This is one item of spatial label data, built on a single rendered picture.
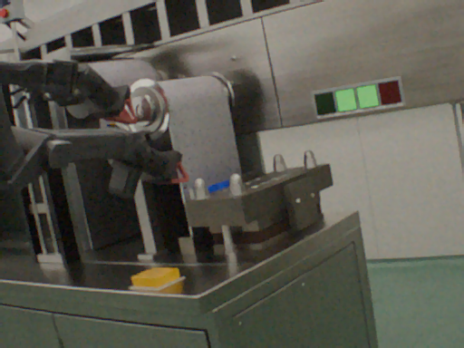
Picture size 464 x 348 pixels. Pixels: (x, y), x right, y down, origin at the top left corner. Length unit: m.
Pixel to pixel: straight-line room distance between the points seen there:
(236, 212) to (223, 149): 0.31
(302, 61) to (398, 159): 2.53
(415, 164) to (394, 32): 2.60
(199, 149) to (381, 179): 2.72
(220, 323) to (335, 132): 3.17
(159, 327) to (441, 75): 0.84
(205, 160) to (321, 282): 0.41
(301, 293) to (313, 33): 0.65
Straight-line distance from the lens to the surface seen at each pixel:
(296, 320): 1.44
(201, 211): 1.45
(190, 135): 1.57
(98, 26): 2.17
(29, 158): 0.96
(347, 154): 4.28
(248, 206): 1.40
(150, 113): 1.53
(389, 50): 1.56
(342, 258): 1.62
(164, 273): 1.29
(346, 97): 1.61
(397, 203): 4.21
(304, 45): 1.67
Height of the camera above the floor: 1.22
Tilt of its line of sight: 3 degrees down
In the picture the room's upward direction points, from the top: 11 degrees counter-clockwise
